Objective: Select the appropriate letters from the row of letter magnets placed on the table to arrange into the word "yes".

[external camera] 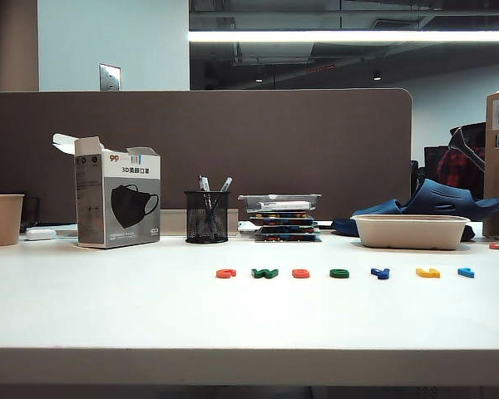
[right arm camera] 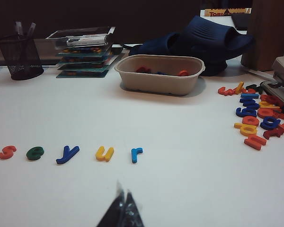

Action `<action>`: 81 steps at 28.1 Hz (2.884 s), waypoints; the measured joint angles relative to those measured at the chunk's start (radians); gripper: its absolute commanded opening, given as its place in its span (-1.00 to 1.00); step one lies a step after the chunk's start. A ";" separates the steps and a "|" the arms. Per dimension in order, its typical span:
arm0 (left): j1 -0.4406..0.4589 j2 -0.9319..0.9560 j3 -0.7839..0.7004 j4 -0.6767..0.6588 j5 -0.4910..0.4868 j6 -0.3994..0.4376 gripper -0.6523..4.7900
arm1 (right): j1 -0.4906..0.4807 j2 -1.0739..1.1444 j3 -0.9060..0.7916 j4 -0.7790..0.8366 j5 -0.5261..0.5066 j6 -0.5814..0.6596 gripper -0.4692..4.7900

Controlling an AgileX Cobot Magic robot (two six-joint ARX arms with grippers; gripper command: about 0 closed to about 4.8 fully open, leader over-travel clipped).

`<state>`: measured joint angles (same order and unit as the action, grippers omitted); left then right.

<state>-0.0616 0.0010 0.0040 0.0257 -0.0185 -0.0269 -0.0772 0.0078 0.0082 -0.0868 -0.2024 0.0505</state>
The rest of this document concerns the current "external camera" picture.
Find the black computer monitor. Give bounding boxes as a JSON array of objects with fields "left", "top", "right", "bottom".
[{"left": 423, "top": 145, "right": 450, "bottom": 185}]

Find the clear plastic tray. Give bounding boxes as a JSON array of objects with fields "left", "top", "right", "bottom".
[{"left": 237, "top": 193, "right": 323, "bottom": 214}]

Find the white earbuds case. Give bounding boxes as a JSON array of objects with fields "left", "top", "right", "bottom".
[{"left": 24, "top": 226, "right": 57, "bottom": 241}]

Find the black mesh pen holder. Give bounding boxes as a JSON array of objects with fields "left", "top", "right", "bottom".
[{"left": 184, "top": 190, "right": 230, "bottom": 244}]

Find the letter magnet blister pack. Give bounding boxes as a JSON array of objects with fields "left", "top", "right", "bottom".
[
  {"left": 254, "top": 234, "right": 322, "bottom": 243},
  {"left": 255, "top": 226, "right": 319, "bottom": 235},
  {"left": 259, "top": 219, "right": 318, "bottom": 228},
  {"left": 249, "top": 213, "right": 316, "bottom": 221}
]

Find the brown fabric desk partition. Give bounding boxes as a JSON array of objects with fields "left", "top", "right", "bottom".
[{"left": 0, "top": 87, "right": 413, "bottom": 234}]

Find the red plaid jacket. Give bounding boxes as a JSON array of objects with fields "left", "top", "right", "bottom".
[{"left": 436, "top": 145, "right": 486, "bottom": 199}]

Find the beige pulp food tray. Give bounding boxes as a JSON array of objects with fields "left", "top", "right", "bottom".
[{"left": 350, "top": 214, "right": 471, "bottom": 251}]

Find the black office chair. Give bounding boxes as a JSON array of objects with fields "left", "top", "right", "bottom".
[{"left": 448, "top": 121, "right": 487, "bottom": 172}]

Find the white ceiling light strip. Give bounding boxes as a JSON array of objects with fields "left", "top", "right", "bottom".
[{"left": 189, "top": 30, "right": 499, "bottom": 43}]

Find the metal wall switch plate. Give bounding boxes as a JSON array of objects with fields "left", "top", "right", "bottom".
[{"left": 98, "top": 63, "right": 122, "bottom": 91}]

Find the grey face mask box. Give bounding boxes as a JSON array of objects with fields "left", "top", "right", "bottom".
[{"left": 52, "top": 132, "right": 162, "bottom": 249}]

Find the navy blue foam slipper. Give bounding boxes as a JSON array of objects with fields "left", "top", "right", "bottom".
[
  {"left": 402, "top": 178, "right": 499, "bottom": 222},
  {"left": 331, "top": 199, "right": 405, "bottom": 237}
]

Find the tan paper cup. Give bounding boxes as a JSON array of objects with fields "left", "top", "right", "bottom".
[{"left": 0, "top": 193, "right": 25, "bottom": 247}]

